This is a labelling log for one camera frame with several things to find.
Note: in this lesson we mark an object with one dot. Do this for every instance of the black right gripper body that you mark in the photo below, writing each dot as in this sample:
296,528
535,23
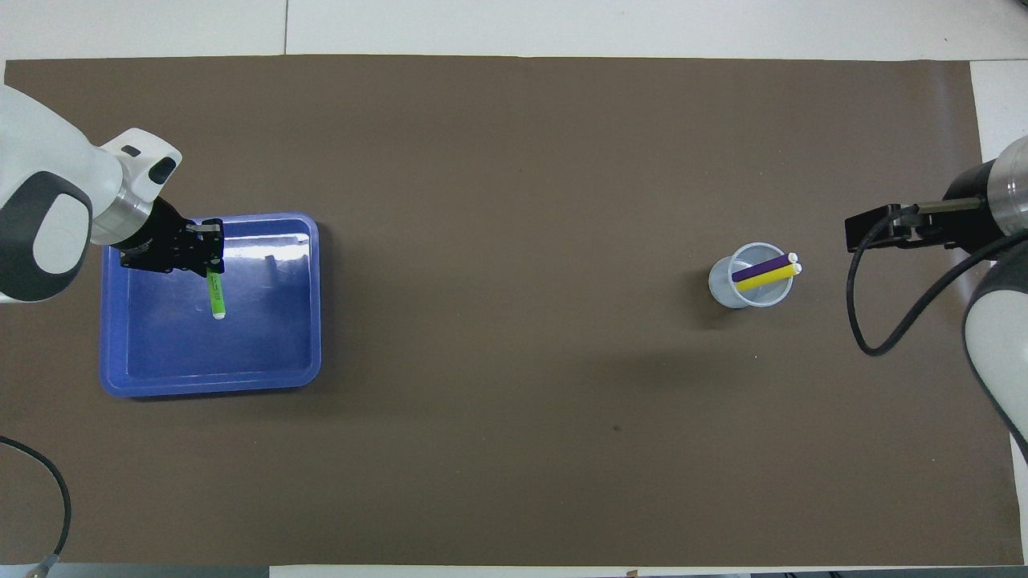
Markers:
968,217

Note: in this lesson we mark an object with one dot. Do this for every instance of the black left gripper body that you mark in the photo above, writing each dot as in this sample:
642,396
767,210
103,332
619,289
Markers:
157,241

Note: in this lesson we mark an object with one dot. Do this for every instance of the green marker pen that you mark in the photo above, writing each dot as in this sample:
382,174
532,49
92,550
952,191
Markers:
217,297

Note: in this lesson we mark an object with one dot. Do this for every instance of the yellow marker pen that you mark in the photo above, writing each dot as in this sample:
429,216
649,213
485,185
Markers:
771,278

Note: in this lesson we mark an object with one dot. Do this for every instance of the purple marker pen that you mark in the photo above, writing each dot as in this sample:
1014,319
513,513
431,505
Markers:
759,267

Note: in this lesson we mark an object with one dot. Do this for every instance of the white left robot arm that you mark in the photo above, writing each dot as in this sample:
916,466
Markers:
48,152

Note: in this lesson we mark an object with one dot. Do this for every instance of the blue plastic tray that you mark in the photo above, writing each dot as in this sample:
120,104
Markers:
257,353

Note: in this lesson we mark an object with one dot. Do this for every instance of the light blue mesh pen cup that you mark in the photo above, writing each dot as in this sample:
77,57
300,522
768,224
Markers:
723,293

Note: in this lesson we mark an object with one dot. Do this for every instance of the brown table mat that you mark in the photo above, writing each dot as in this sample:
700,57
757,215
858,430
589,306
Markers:
514,160

